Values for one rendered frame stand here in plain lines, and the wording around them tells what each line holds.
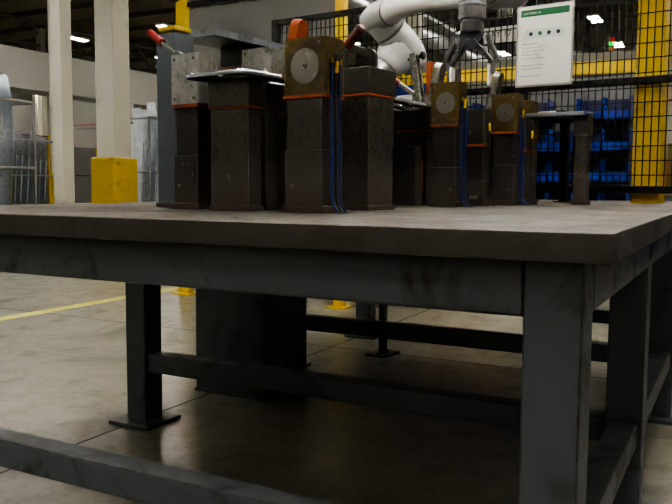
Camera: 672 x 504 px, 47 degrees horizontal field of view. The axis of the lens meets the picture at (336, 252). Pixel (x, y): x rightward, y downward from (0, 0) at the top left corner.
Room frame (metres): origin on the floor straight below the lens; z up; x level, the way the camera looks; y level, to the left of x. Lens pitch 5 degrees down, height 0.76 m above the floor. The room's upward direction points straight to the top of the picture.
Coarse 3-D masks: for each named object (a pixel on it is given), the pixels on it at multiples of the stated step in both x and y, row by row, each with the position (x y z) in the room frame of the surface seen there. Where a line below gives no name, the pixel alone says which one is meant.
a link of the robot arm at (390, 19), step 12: (384, 0) 2.97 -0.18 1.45; (396, 0) 2.91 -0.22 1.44; (408, 0) 2.86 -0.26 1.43; (420, 0) 2.84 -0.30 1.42; (432, 0) 2.82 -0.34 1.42; (444, 0) 2.80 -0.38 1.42; (456, 0) 2.79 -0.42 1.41; (504, 0) 2.62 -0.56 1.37; (516, 0) 2.64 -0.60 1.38; (384, 12) 2.95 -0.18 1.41; (396, 12) 2.91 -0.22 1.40; (408, 12) 2.88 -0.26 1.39; (420, 12) 2.87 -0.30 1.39
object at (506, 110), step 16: (496, 96) 2.45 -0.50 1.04; (512, 96) 2.42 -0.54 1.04; (496, 112) 2.45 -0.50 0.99; (512, 112) 2.42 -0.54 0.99; (496, 128) 2.45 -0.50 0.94; (512, 128) 2.42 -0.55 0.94; (496, 144) 2.45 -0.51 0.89; (512, 144) 2.42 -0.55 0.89; (496, 160) 2.45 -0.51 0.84; (512, 160) 2.42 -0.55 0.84; (496, 176) 2.45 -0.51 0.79; (512, 176) 2.42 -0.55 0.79; (496, 192) 2.45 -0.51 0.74; (512, 192) 2.41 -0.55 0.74
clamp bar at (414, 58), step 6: (414, 54) 2.69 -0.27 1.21; (420, 54) 2.68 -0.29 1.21; (408, 60) 2.72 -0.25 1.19; (414, 60) 2.69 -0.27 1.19; (414, 66) 2.69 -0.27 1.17; (420, 66) 2.71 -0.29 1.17; (414, 72) 2.69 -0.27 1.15; (420, 72) 2.71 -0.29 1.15; (414, 78) 2.69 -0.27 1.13; (420, 78) 2.71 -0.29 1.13; (414, 84) 2.69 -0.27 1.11; (420, 84) 2.71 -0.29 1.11; (414, 90) 2.69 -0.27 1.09; (420, 90) 2.71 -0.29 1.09
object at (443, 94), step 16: (432, 96) 2.18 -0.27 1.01; (448, 96) 2.15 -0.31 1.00; (464, 96) 2.16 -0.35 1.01; (432, 112) 2.18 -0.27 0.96; (448, 112) 2.15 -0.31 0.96; (464, 112) 2.16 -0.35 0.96; (448, 128) 2.16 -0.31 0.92; (464, 128) 2.16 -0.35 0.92; (448, 144) 2.16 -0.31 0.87; (448, 160) 2.16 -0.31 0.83; (432, 176) 2.18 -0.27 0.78; (448, 176) 2.15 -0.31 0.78; (432, 192) 2.18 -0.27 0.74; (448, 192) 2.15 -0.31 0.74; (464, 192) 2.17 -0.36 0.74
